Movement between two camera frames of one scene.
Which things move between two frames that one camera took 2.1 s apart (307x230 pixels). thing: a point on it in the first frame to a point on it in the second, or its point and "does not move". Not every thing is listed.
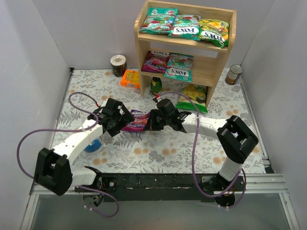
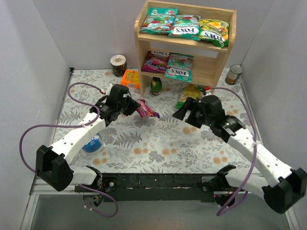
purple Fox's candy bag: x=138 y=124 to x=144 y=109
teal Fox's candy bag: x=159 y=20 does not move
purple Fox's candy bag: x=156 y=62 does not move
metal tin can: x=233 y=74 does not move
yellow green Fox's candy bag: x=215 y=32 does not move
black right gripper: x=155 y=120 to x=189 y=115
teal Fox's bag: x=179 y=67 does not move
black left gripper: x=125 y=118 to x=131 y=105
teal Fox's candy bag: x=186 y=27 does not move
